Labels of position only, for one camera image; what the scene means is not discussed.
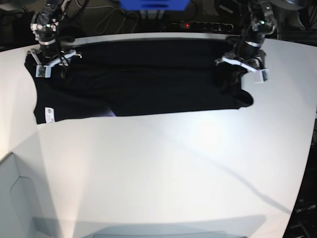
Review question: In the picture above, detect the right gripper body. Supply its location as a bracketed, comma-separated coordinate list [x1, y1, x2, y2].
[27, 40, 82, 67]

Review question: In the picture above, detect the white power strip red switch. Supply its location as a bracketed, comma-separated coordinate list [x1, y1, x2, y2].
[170, 21, 234, 33]

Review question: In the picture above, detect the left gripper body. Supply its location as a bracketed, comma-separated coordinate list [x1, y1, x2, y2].
[215, 41, 266, 72]

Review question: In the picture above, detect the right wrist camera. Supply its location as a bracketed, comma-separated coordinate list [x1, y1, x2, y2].
[35, 65, 52, 78]

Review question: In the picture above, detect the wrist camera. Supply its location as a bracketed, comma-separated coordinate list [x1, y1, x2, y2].
[35, 65, 52, 78]
[254, 68, 269, 84]

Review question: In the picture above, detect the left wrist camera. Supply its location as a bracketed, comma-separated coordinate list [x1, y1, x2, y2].
[254, 68, 269, 84]

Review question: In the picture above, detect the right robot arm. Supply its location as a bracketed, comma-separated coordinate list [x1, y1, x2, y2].
[29, 0, 75, 68]

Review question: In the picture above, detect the black T-shirt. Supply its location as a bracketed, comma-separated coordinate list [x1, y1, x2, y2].
[33, 39, 254, 124]

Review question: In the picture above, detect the blue box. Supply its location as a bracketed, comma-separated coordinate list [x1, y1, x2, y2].
[119, 0, 190, 11]

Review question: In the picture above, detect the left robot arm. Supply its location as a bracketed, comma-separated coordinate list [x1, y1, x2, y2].
[215, 0, 313, 72]

